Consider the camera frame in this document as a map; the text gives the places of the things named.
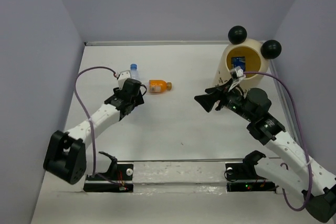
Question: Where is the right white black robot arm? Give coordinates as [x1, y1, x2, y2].
[194, 86, 335, 223]

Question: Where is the purple cable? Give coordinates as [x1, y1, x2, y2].
[75, 66, 124, 183]
[243, 70, 313, 212]

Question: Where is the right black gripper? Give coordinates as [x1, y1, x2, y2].
[194, 78, 255, 122]

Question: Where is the cream bin with black ears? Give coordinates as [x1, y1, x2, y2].
[212, 25, 282, 92]

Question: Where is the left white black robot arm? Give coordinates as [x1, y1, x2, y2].
[43, 78, 144, 185]

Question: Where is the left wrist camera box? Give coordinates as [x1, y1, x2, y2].
[117, 70, 131, 89]

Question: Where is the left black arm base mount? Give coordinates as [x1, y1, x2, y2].
[83, 152, 134, 193]

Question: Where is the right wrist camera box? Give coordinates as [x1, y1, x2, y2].
[227, 67, 246, 91]

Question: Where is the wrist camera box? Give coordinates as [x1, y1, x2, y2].
[227, 67, 246, 91]
[117, 70, 131, 89]

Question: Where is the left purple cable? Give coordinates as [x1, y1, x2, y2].
[75, 66, 124, 183]

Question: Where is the upright-lying blue label water bottle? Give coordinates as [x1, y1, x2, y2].
[130, 63, 140, 81]

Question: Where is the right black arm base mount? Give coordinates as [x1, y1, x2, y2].
[224, 163, 278, 193]

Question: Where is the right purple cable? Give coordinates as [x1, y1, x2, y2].
[243, 70, 313, 212]

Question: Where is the orange juice bottle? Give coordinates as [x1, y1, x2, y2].
[148, 80, 172, 93]

